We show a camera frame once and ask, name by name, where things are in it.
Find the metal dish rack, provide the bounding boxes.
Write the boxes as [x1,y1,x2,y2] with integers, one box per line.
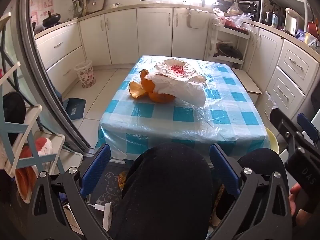
[69,0,107,18]

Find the white shelving unit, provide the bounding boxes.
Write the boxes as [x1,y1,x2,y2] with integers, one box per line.
[260,0,313,35]

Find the blue checked tablecloth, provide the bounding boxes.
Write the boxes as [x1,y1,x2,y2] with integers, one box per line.
[96,55,272,160]

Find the black wok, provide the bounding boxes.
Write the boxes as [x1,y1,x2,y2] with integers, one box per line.
[42,11,62,28]

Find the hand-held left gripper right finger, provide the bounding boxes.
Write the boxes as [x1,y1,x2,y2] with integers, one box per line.
[207,144,293,240]

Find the white drawer cabinet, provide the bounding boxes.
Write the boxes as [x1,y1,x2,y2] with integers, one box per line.
[34,21,87,94]
[241,22,320,143]

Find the white blue frame rack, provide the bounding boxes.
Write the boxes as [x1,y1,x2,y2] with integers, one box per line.
[0,12,65,178]

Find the pan with glass lid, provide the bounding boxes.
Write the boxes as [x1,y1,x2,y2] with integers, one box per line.
[213,43,243,60]

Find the clear plastic bag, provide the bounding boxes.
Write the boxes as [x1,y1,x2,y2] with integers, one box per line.
[225,0,253,28]

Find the white appliance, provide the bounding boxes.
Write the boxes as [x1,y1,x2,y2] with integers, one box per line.
[285,7,304,34]

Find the yellow plastic stool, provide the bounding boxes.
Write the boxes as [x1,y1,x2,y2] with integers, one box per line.
[265,127,279,153]

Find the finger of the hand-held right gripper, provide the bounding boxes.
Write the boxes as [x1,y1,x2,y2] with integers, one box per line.
[297,113,320,142]
[269,108,304,153]

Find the white shelf cart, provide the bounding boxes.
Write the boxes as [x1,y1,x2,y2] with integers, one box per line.
[204,17,250,70]

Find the pink wall stickers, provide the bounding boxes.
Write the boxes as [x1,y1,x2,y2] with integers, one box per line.
[30,0,54,23]

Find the person's right hand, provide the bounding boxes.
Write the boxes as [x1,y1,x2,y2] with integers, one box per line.
[288,183,320,232]

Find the white kitchen cabinet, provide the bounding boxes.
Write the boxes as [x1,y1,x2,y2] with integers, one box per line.
[77,6,212,65]

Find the bear print floor mat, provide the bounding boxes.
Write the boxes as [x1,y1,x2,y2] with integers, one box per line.
[89,165,130,220]

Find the red white cloth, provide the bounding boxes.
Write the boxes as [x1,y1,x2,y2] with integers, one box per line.
[15,137,54,204]

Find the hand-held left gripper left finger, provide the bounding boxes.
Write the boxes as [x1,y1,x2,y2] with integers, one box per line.
[27,144,112,240]

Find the floral waste basket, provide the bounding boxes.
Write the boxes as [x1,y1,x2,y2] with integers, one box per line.
[75,60,97,88]

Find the wooden stool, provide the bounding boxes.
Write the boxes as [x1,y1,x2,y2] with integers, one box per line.
[232,68,263,103]

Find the black toaster oven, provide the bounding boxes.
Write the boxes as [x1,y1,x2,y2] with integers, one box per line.
[239,0,262,22]

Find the grey sliding door frame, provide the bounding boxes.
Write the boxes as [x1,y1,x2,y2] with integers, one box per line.
[17,0,92,155]

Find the clear plastic table cover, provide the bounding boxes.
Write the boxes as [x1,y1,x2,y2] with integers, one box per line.
[110,55,272,160]

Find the large orange peel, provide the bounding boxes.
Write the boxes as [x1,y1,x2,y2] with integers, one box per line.
[139,69,175,103]

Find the black bag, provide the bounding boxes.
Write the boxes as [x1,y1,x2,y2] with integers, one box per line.
[0,91,27,145]

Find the white charger with cable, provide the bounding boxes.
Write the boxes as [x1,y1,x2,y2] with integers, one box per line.
[91,202,113,232]

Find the small orange peel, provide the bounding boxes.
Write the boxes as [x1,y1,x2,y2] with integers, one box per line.
[129,81,148,99]

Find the white red plastic bag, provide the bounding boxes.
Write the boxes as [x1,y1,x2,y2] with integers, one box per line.
[212,7,227,27]

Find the white hanging bag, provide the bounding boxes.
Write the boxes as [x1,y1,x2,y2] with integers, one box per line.
[186,7,204,29]

